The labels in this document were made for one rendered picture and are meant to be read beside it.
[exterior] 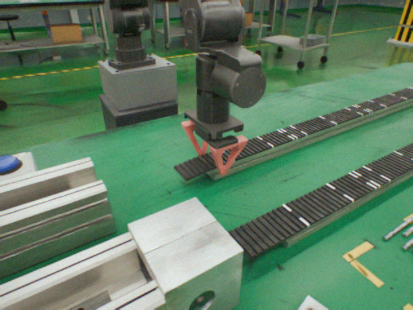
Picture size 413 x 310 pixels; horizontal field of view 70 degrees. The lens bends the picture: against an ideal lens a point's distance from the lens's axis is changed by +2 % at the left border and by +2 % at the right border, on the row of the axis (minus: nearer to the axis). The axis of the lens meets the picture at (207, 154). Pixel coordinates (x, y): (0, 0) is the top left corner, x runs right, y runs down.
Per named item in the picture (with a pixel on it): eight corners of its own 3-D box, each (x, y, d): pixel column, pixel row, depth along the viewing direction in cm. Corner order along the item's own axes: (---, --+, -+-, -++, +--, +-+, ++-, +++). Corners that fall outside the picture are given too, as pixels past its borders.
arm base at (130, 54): (143, 59, 94) (107, 65, 87) (139, 31, 90) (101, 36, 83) (157, 63, 88) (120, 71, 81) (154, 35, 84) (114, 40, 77)
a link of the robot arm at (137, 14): (137, 38, 87) (119, 40, 85) (131, -1, 82) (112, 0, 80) (147, 42, 80) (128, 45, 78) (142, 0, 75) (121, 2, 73)
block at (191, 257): (188, 236, 44) (186, 186, 39) (239, 304, 35) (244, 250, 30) (131, 263, 40) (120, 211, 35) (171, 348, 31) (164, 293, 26)
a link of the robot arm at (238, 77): (233, 4, 45) (182, 7, 42) (285, 10, 37) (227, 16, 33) (231, 80, 52) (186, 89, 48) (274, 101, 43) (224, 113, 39)
